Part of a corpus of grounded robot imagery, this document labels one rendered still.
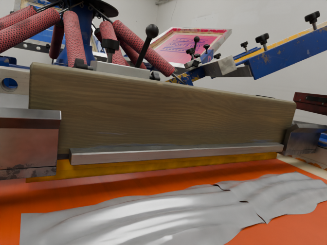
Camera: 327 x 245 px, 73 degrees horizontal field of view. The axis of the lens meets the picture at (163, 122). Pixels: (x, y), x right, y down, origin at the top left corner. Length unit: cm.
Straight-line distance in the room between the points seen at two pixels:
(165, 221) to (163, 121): 10
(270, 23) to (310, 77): 77
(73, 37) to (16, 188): 59
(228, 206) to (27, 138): 17
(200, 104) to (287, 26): 248
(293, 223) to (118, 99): 19
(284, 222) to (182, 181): 10
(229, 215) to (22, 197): 17
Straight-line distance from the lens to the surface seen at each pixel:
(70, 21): 83
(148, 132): 22
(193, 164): 28
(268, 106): 34
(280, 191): 29
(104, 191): 22
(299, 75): 249
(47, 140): 18
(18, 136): 18
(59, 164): 21
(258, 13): 297
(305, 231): 24
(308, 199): 30
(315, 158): 47
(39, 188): 22
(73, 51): 70
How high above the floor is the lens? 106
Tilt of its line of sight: 11 degrees down
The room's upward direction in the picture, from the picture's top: 9 degrees clockwise
